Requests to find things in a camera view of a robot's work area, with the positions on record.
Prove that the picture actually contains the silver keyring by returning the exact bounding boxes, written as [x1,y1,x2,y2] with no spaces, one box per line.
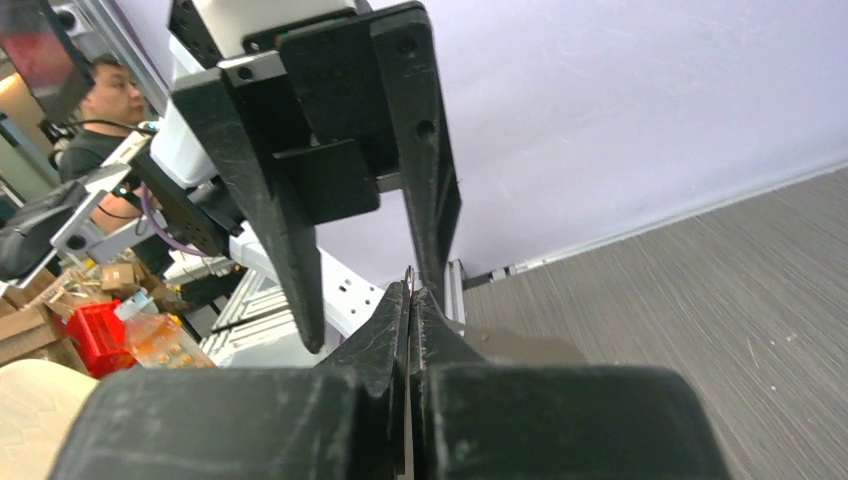
[404,265,416,296]

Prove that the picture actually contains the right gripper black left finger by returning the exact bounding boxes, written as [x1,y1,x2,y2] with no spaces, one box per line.
[49,282,411,479]

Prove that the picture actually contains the red plastic crate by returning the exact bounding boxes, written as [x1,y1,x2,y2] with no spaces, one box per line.
[66,300,136,379]

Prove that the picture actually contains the orange drink bottle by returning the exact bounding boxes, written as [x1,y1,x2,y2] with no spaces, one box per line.
[114,292,216,369]

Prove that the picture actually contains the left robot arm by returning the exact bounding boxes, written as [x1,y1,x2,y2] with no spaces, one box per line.
[134,1,462,352]

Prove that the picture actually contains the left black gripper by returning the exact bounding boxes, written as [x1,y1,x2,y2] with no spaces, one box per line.
[168,1,461,354]

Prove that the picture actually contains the person in dark shirt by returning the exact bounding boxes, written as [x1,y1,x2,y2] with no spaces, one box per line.
[56,54,175,276]

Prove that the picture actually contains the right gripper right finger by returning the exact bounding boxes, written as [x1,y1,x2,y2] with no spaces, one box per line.
[409,289,731,479]

